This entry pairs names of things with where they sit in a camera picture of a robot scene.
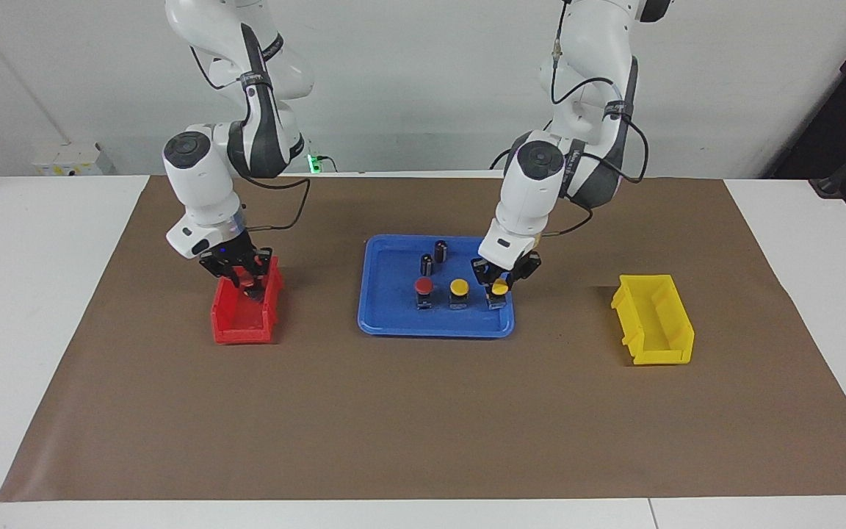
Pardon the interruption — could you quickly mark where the red plastic storage bin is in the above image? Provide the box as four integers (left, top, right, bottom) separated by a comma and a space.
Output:
211, 255, 284, 345

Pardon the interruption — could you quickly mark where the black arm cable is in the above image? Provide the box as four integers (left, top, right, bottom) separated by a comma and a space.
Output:
189, 44, 312, 232
489, 0, 650, 237

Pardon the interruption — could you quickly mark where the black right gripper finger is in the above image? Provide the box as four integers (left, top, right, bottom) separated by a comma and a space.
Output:
203, 261, 242, 289
245, 253, 274, 302

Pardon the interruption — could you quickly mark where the white power box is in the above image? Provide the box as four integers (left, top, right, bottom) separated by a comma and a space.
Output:
32, 143, 117, 176

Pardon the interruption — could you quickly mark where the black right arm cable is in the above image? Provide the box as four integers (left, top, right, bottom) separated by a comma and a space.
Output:
189, 44, 312, 232

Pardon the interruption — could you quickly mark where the blue plastic tray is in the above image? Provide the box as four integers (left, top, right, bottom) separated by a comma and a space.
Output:
358, 234, 516, 339

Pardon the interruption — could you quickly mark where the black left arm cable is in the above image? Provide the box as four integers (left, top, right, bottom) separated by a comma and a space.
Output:
489, 0, 650, 237

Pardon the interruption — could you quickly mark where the yellow plastic storage bin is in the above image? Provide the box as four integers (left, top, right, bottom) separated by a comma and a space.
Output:
611, 274, 695, 366

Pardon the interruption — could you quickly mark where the brown paper table mat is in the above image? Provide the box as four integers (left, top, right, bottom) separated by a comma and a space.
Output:
0, 175, 846, 503

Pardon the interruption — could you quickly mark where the black panel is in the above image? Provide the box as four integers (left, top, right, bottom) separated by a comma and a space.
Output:
761, 0, 846, 215

